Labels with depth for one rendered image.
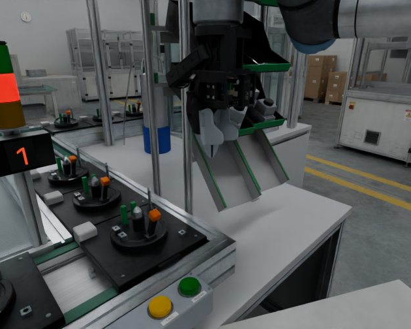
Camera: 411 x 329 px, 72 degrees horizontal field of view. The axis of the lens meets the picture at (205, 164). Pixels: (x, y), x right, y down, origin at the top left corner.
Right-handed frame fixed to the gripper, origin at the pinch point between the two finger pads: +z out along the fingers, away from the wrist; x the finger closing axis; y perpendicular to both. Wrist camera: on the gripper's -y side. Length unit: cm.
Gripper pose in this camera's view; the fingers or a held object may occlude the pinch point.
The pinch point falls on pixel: (207, 149)
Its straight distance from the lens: 51.2
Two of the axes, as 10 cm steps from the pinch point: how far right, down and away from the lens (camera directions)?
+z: 0.0, 9.3, 3.7
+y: 6.9, 2.7, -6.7
